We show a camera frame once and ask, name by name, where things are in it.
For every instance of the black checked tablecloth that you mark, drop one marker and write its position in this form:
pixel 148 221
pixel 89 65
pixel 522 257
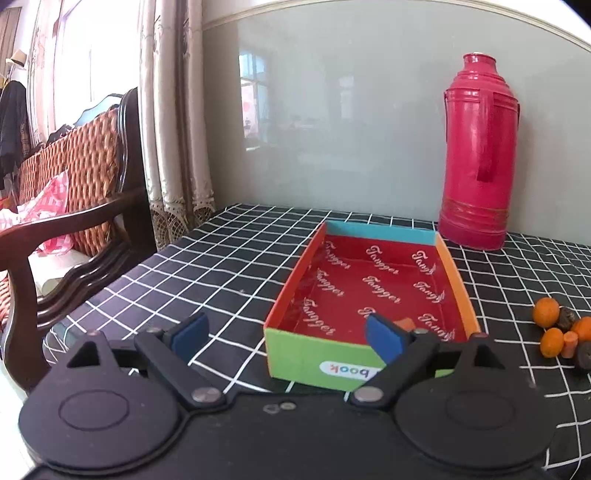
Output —
pixel 221 272

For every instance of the pink plastic bag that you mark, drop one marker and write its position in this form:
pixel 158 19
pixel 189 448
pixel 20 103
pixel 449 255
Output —
pixel 51 199

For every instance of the beige lace curtain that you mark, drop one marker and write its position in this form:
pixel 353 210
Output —
pixel 173 138

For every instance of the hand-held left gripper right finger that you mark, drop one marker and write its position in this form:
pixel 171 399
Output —
pixel 384 339

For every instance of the straw hat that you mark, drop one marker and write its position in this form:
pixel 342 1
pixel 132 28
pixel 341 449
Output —
pixel 18 57

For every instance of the white seat cushion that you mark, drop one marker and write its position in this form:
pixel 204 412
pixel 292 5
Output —
pixel 53 272

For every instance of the orange tangerine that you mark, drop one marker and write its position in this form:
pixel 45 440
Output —
pixel 545 312
pixel 551 343
pixel 583 328

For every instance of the dark hanging coat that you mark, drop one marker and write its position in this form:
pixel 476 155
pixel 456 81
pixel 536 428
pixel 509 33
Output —
pixel 12 124

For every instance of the orange carrot piece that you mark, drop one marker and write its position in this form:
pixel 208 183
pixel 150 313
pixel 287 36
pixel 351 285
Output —
pixel 406 323
pixel 569 344

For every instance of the red thermos flask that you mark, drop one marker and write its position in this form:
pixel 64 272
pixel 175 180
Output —
pixel 475 152

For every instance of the dark brown fruit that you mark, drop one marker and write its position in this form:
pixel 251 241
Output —
pixel 584 356
pixel 567 319

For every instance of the wooden woven-back sofa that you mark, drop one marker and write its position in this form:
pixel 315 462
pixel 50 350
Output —
pixel 97 157

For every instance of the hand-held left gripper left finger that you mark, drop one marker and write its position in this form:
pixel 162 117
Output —
pixel 190 333

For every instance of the colourful cardboard box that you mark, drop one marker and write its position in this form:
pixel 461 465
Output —
pixel 318 355

